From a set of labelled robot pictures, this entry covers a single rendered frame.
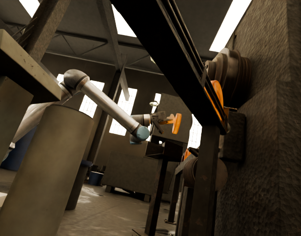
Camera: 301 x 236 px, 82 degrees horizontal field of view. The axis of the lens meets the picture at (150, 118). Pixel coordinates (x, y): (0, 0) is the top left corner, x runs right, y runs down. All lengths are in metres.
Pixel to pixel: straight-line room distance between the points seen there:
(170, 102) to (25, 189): 3.74
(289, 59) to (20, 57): 0.93
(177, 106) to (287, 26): 3.20
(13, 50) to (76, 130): 0.21
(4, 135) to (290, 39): 1.07
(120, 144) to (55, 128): 10.98
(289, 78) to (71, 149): 0.82
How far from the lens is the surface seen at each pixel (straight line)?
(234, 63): 1.16
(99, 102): 1.12
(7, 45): 0.47
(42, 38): 3.96
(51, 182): 0.43
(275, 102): 0.81
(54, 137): 0.43
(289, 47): 0.98
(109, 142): 11.55
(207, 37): 10.11
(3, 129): 0.53
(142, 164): 3.43
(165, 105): 3.96
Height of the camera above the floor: 0.41
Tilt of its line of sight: 19 degrees up
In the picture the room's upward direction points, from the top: 13 degrees clockwise
